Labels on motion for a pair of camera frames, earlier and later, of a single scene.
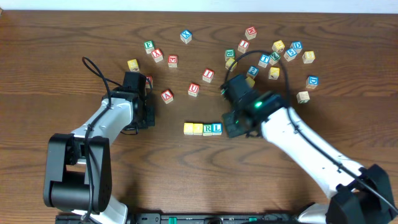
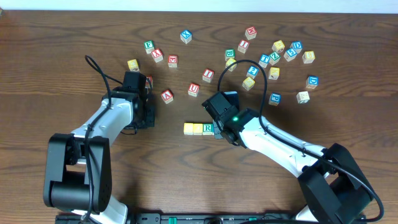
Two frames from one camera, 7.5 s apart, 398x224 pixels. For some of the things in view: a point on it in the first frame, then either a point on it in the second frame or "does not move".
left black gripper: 149,112 does not move
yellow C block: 188,129 does not move
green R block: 207,129 does not move
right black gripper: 232,123 to 218,134
